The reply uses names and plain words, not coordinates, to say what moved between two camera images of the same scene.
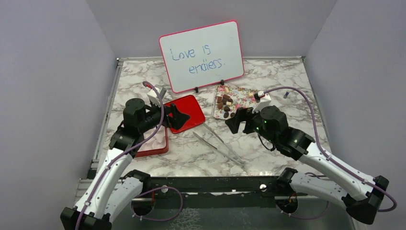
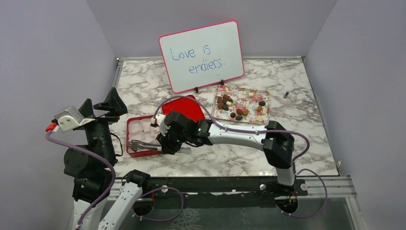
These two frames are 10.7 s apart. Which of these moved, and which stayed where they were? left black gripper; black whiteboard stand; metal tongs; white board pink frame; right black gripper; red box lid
Moved: left black gripper; metal tongs; right black gripper
Stayed: black whiteboard stand; red box lid; white board pink frame
